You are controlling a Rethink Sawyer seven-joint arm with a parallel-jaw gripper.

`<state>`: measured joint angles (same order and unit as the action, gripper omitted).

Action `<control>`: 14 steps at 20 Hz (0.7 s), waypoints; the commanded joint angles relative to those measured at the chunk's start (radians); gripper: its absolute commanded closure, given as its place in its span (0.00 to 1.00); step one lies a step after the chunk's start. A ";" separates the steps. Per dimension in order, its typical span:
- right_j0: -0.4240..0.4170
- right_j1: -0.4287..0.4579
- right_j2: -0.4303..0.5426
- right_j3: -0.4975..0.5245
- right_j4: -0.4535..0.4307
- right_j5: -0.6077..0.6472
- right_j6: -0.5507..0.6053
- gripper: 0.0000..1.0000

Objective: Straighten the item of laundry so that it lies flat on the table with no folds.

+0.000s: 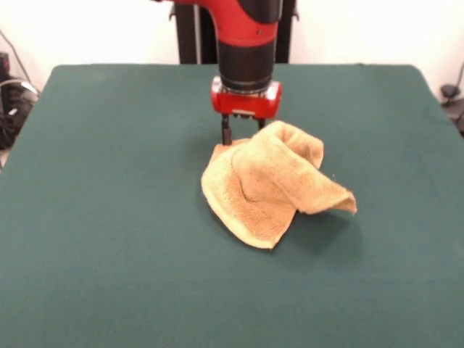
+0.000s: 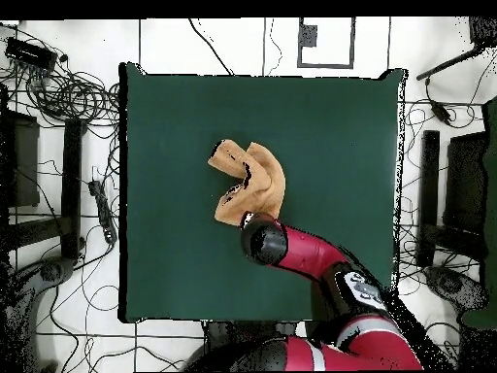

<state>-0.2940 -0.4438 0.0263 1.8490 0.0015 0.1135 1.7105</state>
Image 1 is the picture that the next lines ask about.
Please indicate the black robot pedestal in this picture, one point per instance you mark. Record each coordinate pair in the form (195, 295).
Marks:
(188, 36)

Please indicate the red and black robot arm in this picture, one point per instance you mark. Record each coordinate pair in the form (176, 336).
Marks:
(250, 21)

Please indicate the orange terry towel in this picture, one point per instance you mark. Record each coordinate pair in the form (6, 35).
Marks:
(261, 181)

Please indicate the dark green table cloth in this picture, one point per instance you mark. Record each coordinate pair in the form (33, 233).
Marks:
(108, 235)

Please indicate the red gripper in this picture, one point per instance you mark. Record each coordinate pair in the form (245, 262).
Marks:
(246, 107)

